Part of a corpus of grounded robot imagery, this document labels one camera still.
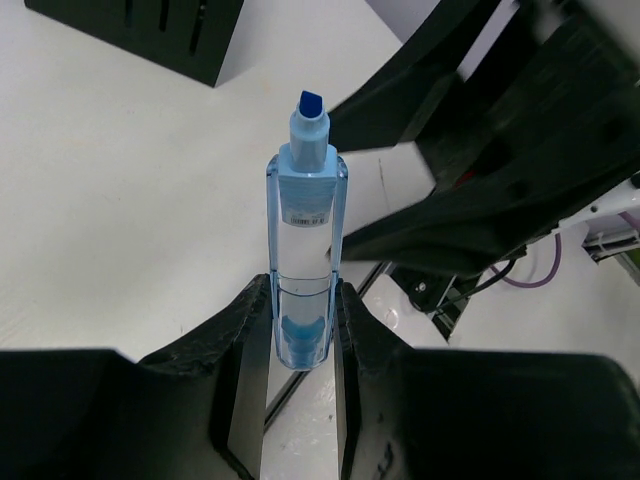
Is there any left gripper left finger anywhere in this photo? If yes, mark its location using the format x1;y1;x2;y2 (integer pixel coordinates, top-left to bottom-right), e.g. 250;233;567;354
1;275;271;479

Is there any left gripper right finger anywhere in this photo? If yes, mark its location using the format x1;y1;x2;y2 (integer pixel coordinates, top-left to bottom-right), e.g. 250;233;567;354
333;282;639;479

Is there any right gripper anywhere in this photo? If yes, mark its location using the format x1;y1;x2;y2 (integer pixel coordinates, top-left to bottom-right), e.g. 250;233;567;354
330;1;639;275

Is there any blue highlighter pen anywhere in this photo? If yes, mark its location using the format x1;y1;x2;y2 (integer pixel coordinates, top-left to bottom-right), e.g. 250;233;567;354
266;91;349;371

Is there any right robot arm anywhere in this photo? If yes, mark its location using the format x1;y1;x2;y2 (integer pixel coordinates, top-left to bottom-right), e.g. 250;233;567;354
329;1;639;341

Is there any black organizer container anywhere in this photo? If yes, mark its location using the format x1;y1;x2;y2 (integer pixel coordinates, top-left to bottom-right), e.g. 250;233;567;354
25;0;244;87

